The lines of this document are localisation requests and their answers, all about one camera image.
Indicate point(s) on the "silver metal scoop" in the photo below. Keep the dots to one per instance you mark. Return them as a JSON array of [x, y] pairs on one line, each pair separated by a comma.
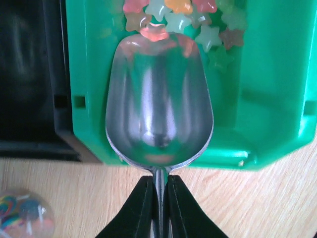
[[158, 112]]

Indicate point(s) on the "red star gummy candy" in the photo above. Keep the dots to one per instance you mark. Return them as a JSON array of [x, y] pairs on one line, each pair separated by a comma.
[[154, 32]]

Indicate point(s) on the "black bin with swirl lollipops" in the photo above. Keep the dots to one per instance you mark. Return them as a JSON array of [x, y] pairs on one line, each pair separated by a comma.
[[35, 97]]

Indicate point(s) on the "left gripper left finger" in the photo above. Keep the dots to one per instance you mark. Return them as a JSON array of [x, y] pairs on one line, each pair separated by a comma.
[[135, 217]]

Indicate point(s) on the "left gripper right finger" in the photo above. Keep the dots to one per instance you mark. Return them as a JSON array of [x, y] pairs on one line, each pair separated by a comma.
[[187, 218]]

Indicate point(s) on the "green bin with gummy candies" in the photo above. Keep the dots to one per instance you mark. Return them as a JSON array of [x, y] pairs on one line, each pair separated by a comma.
[[265, 104]]

